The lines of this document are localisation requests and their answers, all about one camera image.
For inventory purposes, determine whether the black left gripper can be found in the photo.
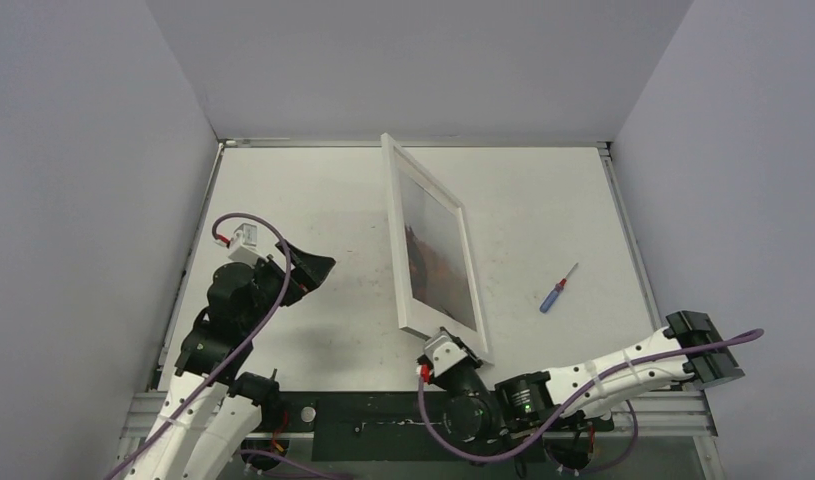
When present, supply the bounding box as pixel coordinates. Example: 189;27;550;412
242;239;334;332

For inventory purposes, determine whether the white picture frame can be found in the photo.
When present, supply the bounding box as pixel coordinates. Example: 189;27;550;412
380;133;496;365

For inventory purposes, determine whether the blue red screwdriver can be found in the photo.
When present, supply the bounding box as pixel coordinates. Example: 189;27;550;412
539;262;579;314

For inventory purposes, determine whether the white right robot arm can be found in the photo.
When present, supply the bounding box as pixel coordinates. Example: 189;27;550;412
416;310;763;464

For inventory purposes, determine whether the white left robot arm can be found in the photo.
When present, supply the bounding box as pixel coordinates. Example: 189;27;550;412
108;241;336;479

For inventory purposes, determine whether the autumn forest photo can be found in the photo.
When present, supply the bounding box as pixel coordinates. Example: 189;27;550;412
398;172;476;330

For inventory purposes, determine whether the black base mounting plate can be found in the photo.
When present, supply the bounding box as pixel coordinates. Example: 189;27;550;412
247;389;614;464

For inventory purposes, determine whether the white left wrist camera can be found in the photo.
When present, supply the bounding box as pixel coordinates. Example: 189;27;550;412
228;223;260;266

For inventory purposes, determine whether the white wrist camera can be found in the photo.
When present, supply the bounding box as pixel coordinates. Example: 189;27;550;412
423;328;483;376
228;223;260;266

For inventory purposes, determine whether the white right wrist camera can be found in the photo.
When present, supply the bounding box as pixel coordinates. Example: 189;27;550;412
423;328;483;376

